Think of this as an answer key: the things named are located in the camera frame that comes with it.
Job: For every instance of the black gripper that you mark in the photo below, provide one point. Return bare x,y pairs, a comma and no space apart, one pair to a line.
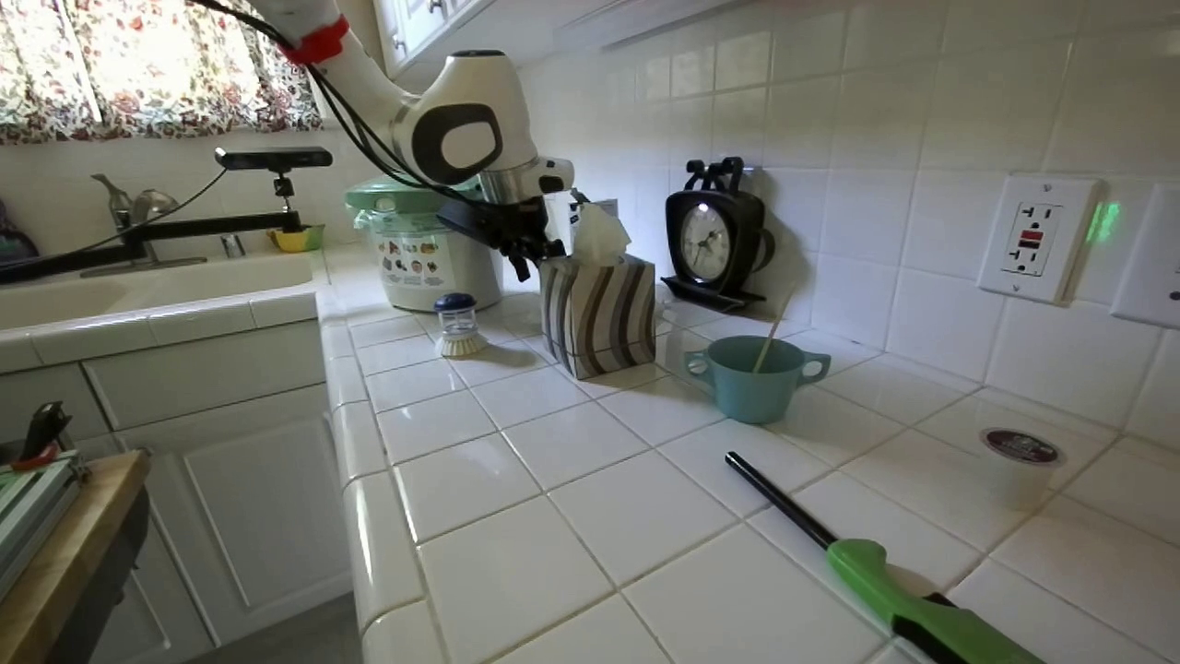
538,224

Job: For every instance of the white paper towel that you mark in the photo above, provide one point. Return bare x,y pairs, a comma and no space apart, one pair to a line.
599,230

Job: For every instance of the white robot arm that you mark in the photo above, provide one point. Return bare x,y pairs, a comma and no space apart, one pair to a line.
474,94

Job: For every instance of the white printed trash bin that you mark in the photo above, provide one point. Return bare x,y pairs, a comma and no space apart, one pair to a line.
437,269

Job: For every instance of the green bin lid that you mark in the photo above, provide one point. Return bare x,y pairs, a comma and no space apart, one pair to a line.
399,196

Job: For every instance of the translucent green-lidded container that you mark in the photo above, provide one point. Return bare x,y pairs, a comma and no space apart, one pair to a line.
388,226

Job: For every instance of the black desk clock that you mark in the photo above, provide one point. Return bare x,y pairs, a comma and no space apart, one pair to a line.
708,243

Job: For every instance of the yellow bowl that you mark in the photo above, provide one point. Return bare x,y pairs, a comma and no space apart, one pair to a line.
295,238

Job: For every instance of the thin wooden stick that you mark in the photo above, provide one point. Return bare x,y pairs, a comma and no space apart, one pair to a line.
767,339

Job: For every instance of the white drawer front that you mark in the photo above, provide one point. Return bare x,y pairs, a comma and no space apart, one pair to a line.
203,374

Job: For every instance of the white recessed cabinet door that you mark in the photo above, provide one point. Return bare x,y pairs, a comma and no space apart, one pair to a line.
252,517

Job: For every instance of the chrome faucet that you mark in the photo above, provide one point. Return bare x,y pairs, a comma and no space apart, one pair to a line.
132,208

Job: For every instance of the floral curtain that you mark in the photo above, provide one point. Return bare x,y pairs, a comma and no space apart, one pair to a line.
136,61

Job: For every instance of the green stick lighter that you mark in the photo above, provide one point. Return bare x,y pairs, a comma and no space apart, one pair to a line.
885,590

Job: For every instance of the white electrical outlet plate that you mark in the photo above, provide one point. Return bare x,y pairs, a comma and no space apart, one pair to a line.
1039,238

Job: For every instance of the white container dark lid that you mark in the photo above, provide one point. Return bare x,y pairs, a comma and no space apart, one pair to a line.
1018,467

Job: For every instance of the wooden table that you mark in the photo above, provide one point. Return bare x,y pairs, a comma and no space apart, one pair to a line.
77,555

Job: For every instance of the stack of books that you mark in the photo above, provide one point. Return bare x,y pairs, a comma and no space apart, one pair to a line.
32,501

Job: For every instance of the black stereo camera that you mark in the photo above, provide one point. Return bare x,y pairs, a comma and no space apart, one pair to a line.
273,157

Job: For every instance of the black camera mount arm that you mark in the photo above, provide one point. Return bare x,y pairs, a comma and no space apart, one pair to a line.
186,230

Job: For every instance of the white switch plate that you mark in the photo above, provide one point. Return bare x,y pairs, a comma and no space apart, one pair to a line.
1151,260

